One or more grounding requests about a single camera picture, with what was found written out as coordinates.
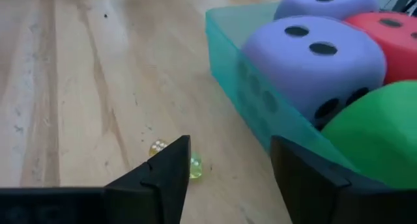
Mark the red foam die black pips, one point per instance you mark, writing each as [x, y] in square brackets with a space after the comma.
[397, 51]

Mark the teal translucent plastic bin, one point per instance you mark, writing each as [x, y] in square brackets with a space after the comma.
[228, 54]

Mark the green foam die black pips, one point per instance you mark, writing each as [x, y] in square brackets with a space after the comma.
[384, 136]

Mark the small orange transparent die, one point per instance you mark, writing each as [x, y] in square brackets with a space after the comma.
[158, 146]

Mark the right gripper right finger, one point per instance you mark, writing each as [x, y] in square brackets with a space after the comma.
[309, 191]

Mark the purple foam die black pips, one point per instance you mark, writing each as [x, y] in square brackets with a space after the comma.
[325, 9]
[309, 74]

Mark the small yellow-green transparent die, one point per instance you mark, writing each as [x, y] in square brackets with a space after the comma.
[195, 167]

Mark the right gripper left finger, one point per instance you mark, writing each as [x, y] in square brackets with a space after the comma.
[156, 191]

